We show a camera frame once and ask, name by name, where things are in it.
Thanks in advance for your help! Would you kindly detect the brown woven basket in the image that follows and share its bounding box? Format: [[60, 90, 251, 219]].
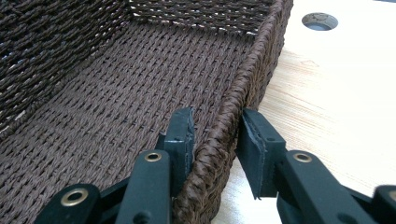
[[0, 0, 294, 224]]

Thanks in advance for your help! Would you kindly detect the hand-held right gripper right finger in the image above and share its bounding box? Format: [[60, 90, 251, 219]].
[[235, 106, 377, 224]]

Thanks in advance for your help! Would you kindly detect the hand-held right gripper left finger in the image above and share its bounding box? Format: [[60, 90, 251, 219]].
[[115, 106, 195, 224]]

